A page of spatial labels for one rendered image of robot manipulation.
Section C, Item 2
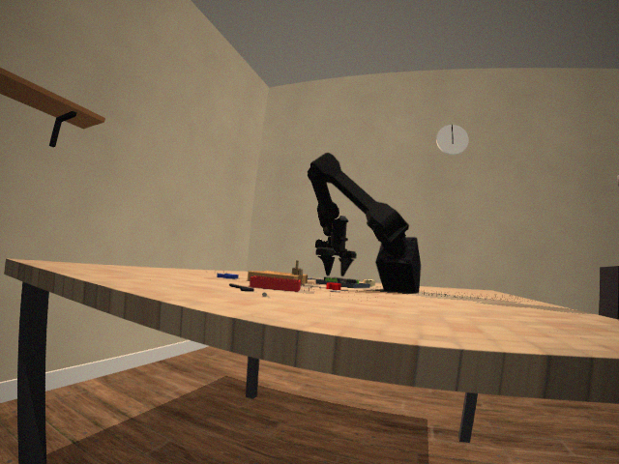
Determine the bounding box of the red tray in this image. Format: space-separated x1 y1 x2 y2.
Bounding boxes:
250 276 301 292

